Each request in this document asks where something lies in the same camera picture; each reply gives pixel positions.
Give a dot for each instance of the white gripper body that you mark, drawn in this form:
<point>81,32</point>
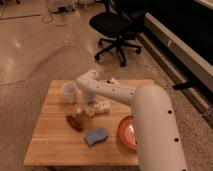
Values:
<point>89,98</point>

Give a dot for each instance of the clear plastic bottle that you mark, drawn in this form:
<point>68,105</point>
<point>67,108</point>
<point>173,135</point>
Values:
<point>92,110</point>

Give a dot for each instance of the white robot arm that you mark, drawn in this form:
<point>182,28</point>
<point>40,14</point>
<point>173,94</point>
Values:
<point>159,146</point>

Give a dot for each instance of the translucent plastic cup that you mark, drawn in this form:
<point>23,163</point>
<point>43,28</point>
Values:
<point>69,90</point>

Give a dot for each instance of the blue sponge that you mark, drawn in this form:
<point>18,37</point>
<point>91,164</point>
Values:
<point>96,136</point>

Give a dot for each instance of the wooden table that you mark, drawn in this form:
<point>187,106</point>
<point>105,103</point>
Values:
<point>55,143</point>

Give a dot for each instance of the orange bowl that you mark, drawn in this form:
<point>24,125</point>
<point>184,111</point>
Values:
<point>126,133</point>

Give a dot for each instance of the black office chair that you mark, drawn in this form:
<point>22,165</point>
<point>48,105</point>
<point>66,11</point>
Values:
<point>121,21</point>

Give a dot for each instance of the grey wall ledge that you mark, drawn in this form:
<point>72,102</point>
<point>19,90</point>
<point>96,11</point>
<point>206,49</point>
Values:
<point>192,75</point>

